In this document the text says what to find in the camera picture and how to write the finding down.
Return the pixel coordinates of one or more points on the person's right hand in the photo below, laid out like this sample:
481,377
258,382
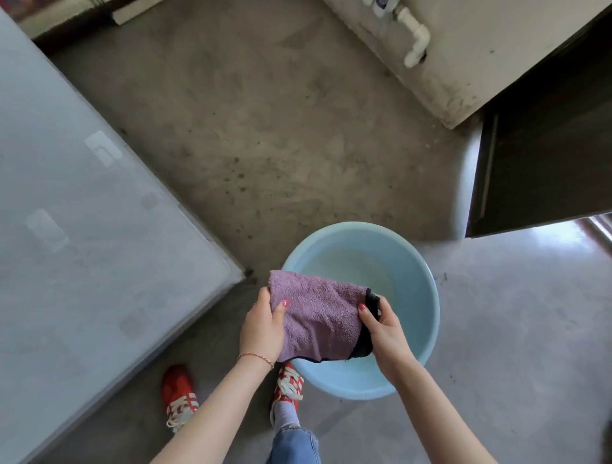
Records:
389,337

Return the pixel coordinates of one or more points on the person's left hand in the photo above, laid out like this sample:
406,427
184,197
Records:
260,332

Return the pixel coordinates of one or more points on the person's right thumb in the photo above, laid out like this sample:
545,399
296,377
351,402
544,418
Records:
367,314

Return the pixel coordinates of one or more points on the person's left thumb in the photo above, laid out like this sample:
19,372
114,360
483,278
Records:
280,310

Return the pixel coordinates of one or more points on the purple towel with black trim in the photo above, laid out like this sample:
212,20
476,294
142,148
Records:
318,315

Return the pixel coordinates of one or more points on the person's left forearm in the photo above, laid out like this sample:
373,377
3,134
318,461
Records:
215,411

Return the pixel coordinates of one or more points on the person's right forearm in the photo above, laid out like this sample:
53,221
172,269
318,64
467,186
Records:
437,416

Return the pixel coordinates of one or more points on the light blue plastic basin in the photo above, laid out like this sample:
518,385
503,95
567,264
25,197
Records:
397,267

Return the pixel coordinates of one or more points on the red and white right sneaker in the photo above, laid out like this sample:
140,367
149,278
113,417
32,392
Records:
288,385

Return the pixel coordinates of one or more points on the red and white sneaker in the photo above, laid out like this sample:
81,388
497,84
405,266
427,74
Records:
288,385
177,394

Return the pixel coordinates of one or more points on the white sock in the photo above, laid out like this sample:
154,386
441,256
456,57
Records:
286,415

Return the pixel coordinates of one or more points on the red and white left sneaker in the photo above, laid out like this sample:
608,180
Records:
177,394

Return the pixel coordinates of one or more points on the blue jeans leg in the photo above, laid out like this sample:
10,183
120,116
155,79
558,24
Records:
294,447

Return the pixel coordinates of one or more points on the grey glass table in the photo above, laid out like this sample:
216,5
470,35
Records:
86,229

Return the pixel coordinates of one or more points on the dark wooden door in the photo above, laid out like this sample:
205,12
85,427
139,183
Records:
545,143

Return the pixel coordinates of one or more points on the white plastic pipe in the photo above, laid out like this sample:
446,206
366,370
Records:
412,33

